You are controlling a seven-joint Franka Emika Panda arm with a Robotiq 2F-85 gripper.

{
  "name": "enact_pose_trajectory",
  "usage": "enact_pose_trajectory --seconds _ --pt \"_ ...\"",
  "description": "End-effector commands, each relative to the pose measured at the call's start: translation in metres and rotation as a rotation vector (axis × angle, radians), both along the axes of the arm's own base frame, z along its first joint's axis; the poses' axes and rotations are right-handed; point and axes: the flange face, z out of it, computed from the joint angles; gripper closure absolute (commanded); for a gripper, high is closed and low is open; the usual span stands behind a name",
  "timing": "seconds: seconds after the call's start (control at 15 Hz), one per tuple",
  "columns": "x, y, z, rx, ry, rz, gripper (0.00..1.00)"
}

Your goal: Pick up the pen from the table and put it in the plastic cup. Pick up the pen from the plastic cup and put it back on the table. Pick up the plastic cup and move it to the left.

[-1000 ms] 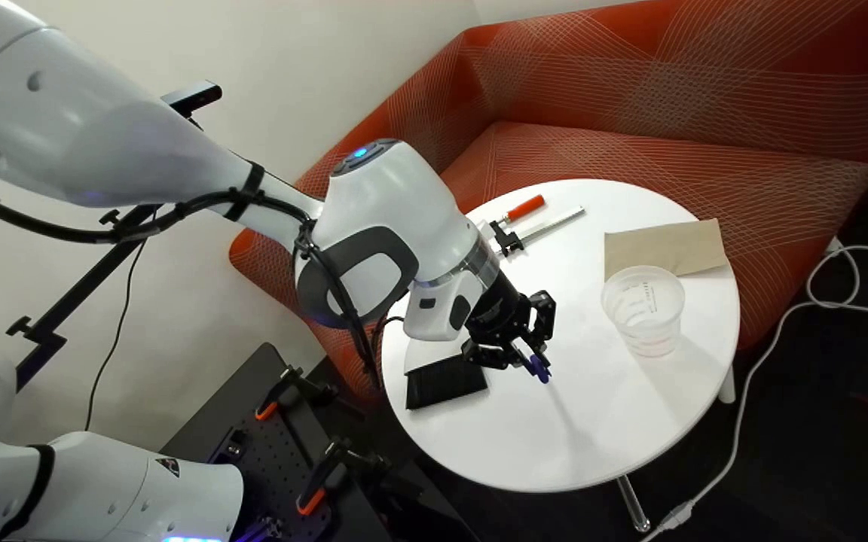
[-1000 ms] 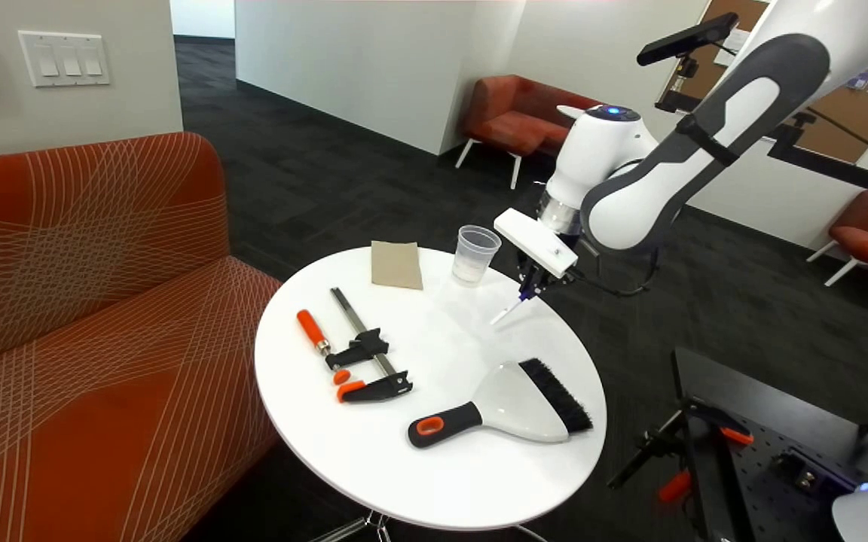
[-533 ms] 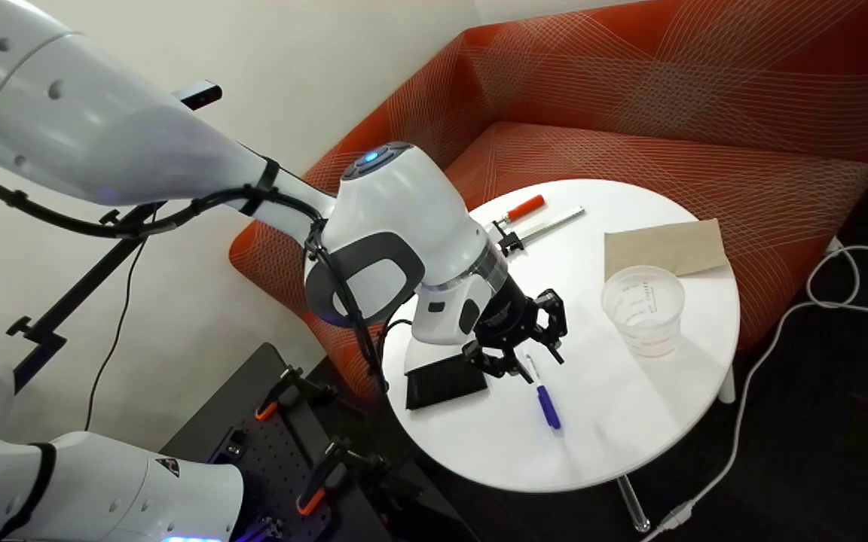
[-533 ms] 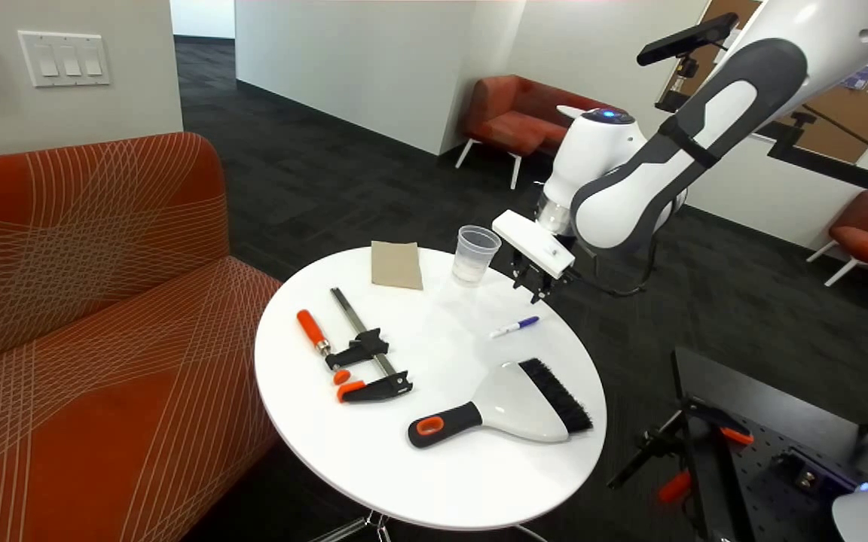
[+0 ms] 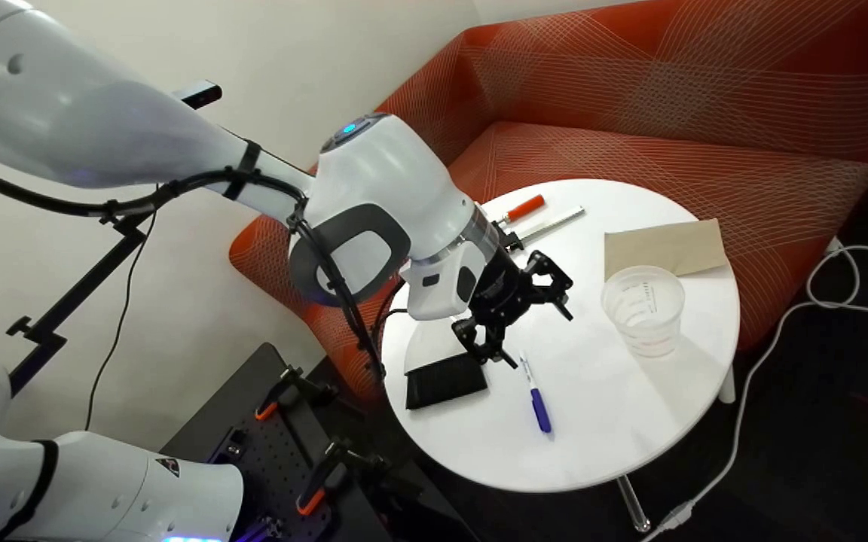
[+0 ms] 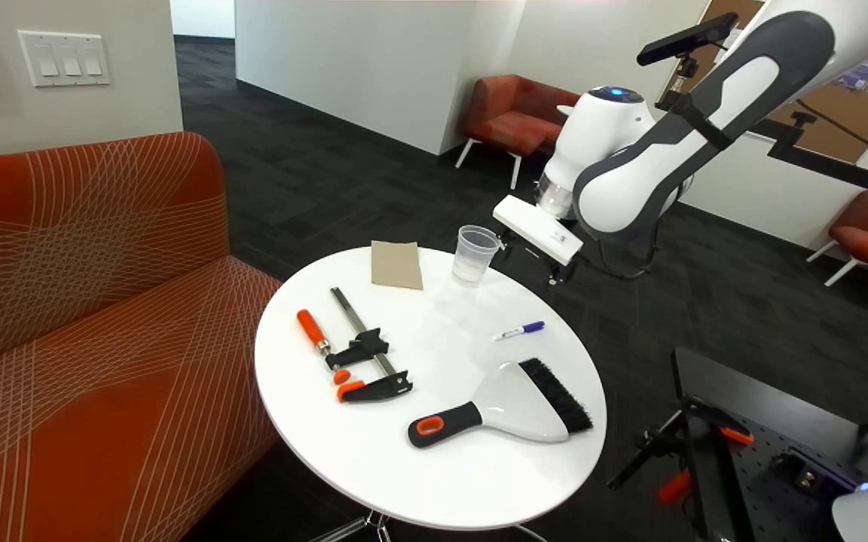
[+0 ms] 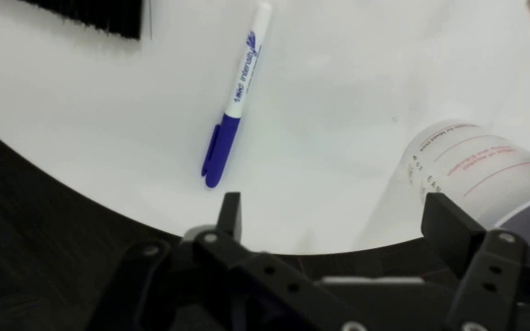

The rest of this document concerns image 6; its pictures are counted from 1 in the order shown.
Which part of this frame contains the blue and white marker pen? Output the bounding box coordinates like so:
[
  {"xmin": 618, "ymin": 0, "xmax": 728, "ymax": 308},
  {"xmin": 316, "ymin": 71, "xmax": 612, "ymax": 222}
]
[{"xmin": 496, "ymin": 318, "xmax": 546, "ymax": 341}]

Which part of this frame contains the round white table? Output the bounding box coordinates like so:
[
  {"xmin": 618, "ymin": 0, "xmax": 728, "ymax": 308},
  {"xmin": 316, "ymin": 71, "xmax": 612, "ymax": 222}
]
[{"xmin": 252, "ymin": 248, "xmax": 610, "ymax": 530}]

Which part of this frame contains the orange armchair left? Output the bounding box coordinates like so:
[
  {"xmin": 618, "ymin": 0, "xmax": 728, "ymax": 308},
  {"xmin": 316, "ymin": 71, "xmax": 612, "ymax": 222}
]
[{"xmin": 456, "ymin": 74, "xmax": 576, "ymax": 186}]

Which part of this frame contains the black orange bar clamp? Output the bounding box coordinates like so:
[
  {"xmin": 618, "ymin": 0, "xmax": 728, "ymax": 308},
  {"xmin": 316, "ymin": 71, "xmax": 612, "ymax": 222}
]
[{"xmin": 295, "ymin": 289, "xmax": 413, "ymax": 404}]

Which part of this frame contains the tan cardboard square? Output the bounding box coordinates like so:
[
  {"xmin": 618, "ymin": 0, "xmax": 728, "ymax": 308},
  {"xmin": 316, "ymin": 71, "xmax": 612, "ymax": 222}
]
[{"xmin": 370, "ymin": 242, "xmax": 423, "ymax": 289}]

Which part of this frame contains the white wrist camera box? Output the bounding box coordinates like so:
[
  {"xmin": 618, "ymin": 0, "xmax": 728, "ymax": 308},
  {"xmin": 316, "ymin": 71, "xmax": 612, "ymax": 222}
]
[{"xmin": 492, "ymin": 197, "xmax": 581, "ymax": 265}]

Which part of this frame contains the clear plastic cup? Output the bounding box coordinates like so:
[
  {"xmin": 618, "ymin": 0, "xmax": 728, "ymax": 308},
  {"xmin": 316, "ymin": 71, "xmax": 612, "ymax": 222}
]
[{"xmin": 453, "ymin": 222, "xmax": 503, "ymax": 285}]

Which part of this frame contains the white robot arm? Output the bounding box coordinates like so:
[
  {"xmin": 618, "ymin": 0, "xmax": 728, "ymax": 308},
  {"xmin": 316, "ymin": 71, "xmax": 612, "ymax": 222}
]
[{"xmin": 537, "ymin": 0, "xmax": 868, "ymax": 239}]

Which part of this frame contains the orange handled clamp on base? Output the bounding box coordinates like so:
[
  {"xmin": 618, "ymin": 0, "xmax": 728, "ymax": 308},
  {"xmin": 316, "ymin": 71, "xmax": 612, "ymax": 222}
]
[{"xmin": 693, "ymin": 404, "xmax": 755, "ymax": 449}]

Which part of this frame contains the cork bulletin board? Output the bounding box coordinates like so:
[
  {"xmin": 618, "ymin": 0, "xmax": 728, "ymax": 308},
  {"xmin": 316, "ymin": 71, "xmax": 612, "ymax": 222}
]
[{"xmin": 705, "ymin": 0, "xmax": 868, "ymax": 162}]

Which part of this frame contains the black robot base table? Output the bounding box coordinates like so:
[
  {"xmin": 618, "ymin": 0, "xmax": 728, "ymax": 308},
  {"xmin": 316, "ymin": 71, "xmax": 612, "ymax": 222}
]
[{"xmin": 610, "ymin": 344, "xmax": 868, "ymax": 542}]

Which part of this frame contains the white wall light switch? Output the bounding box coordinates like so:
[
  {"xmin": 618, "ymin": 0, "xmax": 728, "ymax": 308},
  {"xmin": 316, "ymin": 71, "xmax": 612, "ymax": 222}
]
[{"xmin": 18, "ymin": 30, "xmax": 112, "ymax": 86}]

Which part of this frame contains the orange patterned sofa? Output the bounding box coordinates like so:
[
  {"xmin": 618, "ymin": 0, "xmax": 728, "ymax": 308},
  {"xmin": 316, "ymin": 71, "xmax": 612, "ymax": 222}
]
[{"xmin": 0, "ymin": 132, "xmax": 278, "ymax": 542}]

